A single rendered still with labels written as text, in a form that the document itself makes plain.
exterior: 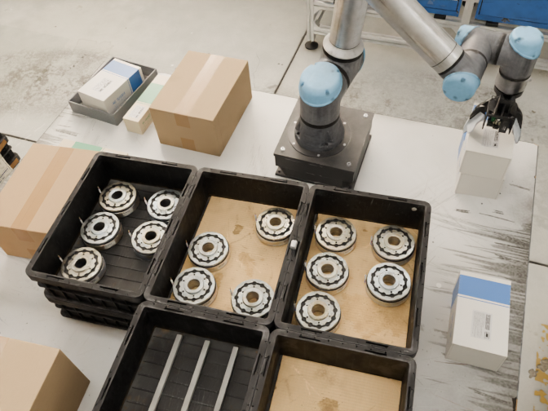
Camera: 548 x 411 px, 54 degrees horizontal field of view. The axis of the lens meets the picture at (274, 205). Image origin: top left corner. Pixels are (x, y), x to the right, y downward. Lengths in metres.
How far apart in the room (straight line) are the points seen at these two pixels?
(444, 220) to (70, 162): 1.09
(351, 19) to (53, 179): 0.93
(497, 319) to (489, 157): 0.45
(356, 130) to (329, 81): 0.25
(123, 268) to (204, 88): 0.66
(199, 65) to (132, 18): 2.00
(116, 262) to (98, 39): 2.44
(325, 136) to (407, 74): 1.64
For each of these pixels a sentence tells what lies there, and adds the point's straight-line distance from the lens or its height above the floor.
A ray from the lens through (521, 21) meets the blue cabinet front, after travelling 3.09.
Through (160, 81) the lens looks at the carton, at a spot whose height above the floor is 0.76.
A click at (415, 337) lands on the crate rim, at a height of 0.93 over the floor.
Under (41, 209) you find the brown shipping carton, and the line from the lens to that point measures 1.58.
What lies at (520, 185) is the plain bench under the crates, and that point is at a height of 0.70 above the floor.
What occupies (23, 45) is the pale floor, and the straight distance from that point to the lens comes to 3.88.
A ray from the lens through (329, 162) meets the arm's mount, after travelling 1.59.
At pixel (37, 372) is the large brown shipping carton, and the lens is 1.28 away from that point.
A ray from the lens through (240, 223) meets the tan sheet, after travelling 1.42.
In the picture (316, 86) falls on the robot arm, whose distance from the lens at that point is 1.48.
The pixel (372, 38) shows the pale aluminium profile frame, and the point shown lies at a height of 0.13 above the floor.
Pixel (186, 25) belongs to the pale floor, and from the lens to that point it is 3.65.
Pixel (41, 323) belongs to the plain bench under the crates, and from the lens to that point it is 1.58.
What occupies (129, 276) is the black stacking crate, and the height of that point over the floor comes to 0.83.
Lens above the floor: 1.98
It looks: 52 degrees down
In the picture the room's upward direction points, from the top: 6 degrees counter-clockwise
